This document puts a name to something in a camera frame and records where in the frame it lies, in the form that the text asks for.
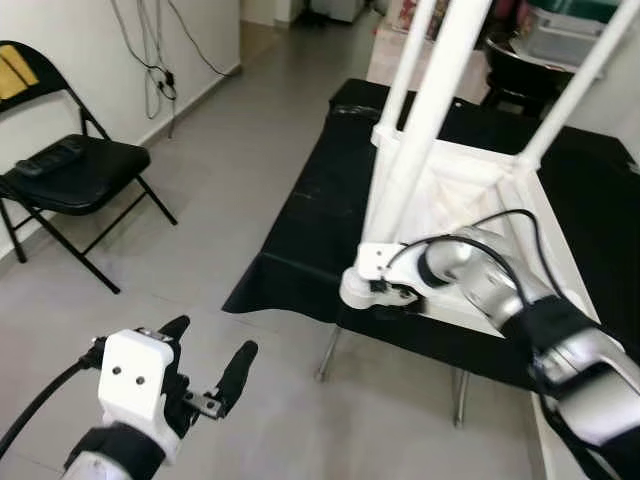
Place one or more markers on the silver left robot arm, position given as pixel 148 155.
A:
pixel 110 460

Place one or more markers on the white plastic children table top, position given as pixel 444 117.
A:
pixel 460 190

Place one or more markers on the black folding chair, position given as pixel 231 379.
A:
pixel 80 170

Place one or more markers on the white board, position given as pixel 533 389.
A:
pixel 548 450

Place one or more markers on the pink tablecloth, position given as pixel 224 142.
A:
pixel 385 55

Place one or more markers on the black power adapter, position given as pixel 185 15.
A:
pixel 167 76

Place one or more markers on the black wok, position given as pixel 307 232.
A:
pixel 520 70

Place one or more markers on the white appliance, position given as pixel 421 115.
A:
pixel 335 8

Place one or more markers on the clear plastic storage box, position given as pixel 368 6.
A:
pixel 560 40

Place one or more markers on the green container lid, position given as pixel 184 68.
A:
pixel 580 8

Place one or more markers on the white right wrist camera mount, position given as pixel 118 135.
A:
pixel 375 258

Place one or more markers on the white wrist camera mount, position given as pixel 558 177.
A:
pixel 375 258
pixel 135 375

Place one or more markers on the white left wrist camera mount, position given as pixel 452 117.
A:
pixel 135 375

